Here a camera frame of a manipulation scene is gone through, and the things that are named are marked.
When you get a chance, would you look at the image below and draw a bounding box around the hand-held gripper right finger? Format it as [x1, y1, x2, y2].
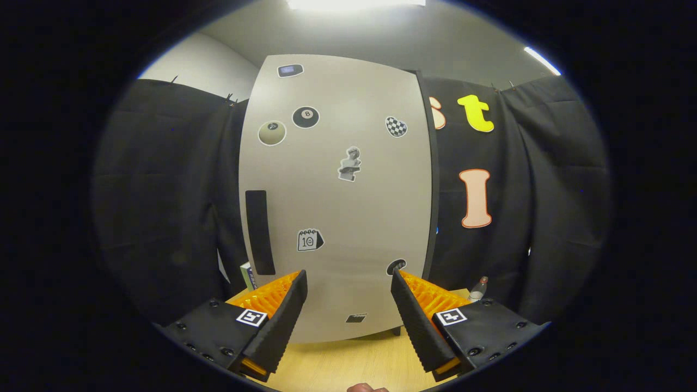
[390, 268, 551, 383]

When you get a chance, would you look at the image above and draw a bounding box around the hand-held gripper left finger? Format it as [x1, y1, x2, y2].
[161, 269, 308, 382]

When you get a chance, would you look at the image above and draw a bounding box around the black door handle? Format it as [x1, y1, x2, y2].
[245, 190, 276, 275]

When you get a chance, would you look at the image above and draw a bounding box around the beige shoe cabinet door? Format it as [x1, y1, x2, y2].
[239, 54, 433, 344]

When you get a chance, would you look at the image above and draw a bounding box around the dark grey shoe cabinet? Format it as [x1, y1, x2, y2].
[392, 68, 441, 335]

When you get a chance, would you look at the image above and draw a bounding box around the small red capped bottle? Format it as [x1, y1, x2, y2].
[468, 276, 489, 303]

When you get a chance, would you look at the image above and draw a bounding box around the narrow ceiling light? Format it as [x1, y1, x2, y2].
[524, 46, 561, 76]

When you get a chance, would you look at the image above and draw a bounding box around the large ceiling light panel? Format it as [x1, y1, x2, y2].
[287, 0, 426, 10]

